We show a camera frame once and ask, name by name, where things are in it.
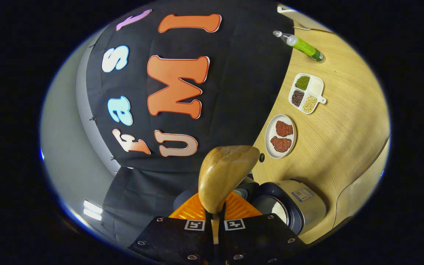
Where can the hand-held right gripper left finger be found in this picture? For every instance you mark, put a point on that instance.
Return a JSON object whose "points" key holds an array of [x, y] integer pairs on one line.
{"points": [[209, 243]]}

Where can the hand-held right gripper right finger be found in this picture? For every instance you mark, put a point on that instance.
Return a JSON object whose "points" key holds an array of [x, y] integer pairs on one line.
{"points": [[222, 246]]}

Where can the wooden spoon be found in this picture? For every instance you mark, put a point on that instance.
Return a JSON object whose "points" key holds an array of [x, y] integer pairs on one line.
{"points": [[226, 173]]}

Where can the dark grey rice cooker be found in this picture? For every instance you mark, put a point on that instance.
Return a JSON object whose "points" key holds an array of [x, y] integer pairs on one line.
{"points": [[300, 206]]}

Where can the white round plate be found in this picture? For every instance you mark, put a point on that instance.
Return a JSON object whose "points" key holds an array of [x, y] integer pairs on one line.
{"points": [[269, 141]]}

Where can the red meat slice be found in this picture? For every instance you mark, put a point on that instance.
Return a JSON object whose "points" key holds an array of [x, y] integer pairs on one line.
{"points": [[281, 144], [284, 129]]}

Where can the ceiling light panel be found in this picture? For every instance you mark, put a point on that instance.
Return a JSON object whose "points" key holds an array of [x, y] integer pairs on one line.
{"points": [[93, 210]]}

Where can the black backdrop cloth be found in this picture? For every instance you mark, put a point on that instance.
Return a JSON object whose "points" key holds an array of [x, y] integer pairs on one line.
{"points": [[241, 73]]}

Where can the white divided bean dish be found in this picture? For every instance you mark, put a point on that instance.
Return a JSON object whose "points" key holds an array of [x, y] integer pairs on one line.
{"points": [[315, 86]]}

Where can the green label plastic bottle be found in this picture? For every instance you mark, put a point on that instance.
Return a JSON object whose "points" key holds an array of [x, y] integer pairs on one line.
{"points": [[306, 47]]}

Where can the white toaster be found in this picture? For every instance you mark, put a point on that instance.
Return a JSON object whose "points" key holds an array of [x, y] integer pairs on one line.
{"points": [[300, 16]]}

